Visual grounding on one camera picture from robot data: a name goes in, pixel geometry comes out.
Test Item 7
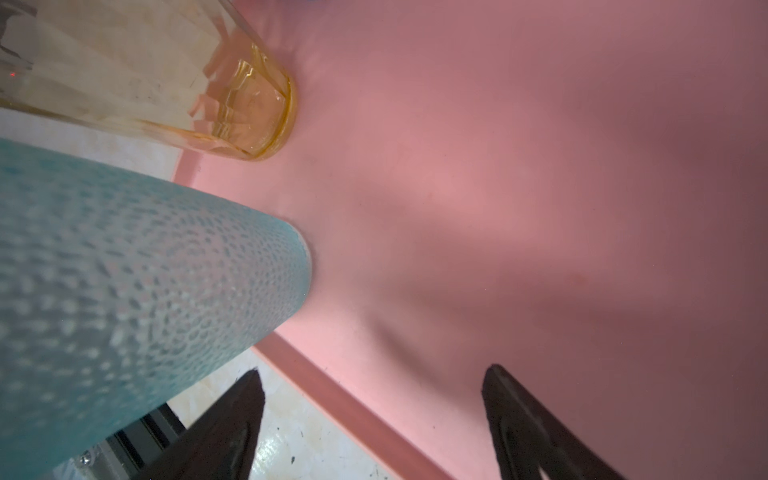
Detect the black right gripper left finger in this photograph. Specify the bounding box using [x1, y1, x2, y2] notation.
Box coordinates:
[135, 369, 266, 480]

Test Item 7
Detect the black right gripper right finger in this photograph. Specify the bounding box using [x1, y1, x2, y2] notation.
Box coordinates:
[482, 364, 623, 480]

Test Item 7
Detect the green tall cup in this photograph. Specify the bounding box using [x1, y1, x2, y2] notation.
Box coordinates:
[1, 140, 312, 479]

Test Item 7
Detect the yellow amber glass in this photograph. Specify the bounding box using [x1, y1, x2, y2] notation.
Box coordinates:
[1, 1, 297, 161]

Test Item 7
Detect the pink tray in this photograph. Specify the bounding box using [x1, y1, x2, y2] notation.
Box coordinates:
[177, 1, 767, 479]

